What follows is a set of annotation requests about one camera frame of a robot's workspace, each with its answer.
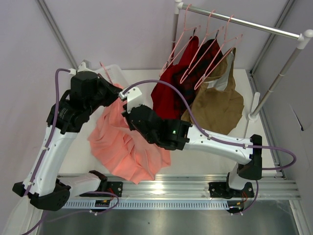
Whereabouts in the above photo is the pink pleated skirt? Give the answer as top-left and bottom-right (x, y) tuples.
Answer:
(88, 99), (171, 184)

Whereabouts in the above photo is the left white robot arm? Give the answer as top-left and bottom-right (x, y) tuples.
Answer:
(12, 71), (122, 211)

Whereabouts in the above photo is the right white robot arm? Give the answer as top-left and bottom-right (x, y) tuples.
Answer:
(122, 105), (263, 191)

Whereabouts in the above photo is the red black plaid skirt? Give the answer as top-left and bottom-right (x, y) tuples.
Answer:
(175, 39), (223, 105)

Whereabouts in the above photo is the tan brown skirt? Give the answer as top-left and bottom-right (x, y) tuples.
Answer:
(190, 48), (244, 135)

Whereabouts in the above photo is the pink hanger with plaid skirt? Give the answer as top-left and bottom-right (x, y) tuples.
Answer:
(178, 9), (224, 85)

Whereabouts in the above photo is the pink hanger with red skirt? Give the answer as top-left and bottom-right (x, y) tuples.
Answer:
(159, 0), (201, 77)

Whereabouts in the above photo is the pink hanger with tan skirt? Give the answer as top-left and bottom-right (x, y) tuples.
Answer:
(195, 15), (243, 91)

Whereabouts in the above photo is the white perforated plastic basket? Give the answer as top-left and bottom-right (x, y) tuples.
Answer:
(104, 64), (129, 88)

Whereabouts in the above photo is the white metal clothes rack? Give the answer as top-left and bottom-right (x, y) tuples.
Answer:
(172, 0), (313, 121)

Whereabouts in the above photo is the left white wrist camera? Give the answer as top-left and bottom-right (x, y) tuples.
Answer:
(69, 60), (93, 75)

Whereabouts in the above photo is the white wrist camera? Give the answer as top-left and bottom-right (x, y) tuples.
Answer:
(69, 60), (93, 75)
(118, 86), (144, 114)

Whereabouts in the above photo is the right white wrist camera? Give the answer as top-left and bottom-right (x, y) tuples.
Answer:
(118, 86), (144, 114)

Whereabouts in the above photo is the white slotted cable duct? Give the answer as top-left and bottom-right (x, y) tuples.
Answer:
(63, 199), (243, 210)

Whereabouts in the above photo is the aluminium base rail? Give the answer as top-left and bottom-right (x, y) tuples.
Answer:
(107, 174), (301, 200)

